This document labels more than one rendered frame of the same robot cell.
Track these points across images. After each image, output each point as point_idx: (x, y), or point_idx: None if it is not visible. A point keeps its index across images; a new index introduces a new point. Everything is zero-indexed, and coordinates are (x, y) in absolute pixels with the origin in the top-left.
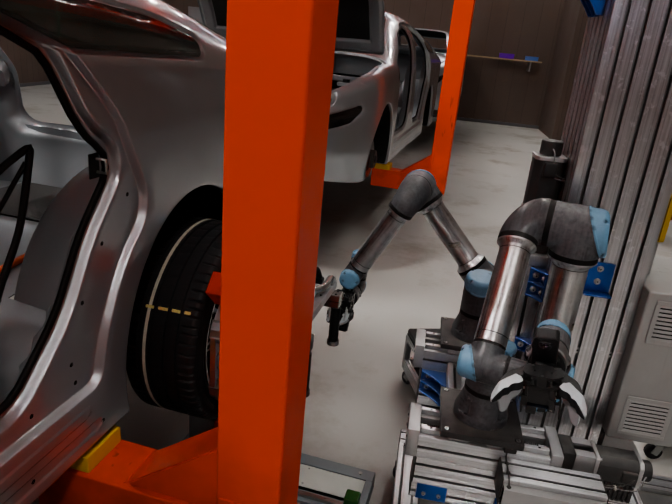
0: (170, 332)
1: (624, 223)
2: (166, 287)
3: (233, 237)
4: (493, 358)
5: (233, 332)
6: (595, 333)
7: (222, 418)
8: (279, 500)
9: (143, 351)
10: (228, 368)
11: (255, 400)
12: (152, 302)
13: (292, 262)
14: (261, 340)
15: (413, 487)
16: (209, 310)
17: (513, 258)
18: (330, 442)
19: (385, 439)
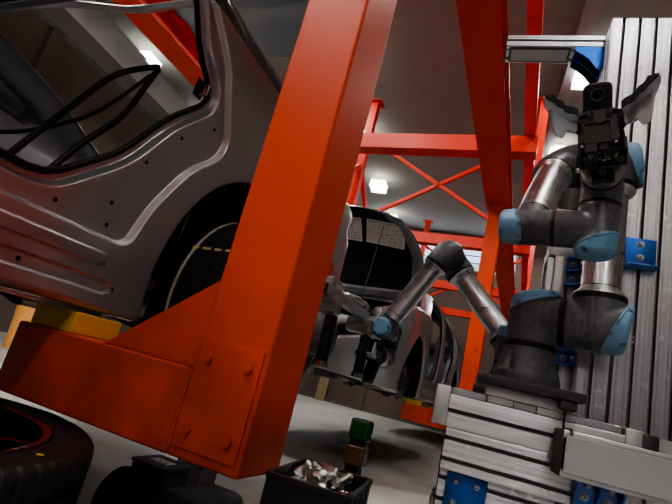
0: (206, 265)
1: (656, 202)
2: (216, 236)
3: (299, 57)
4: (539, 209)
5: (277, 137)
6: (650, 318)
7: (240, 231)
8: (277, 333)
9: (173, 283)
10: (262, 174)
11: (281, 203)
12: (199, 244)
13: (347, 66)
14: (302, 140)
15: (439, 493)
16: None
17: (550, 169)
18: None
19: None
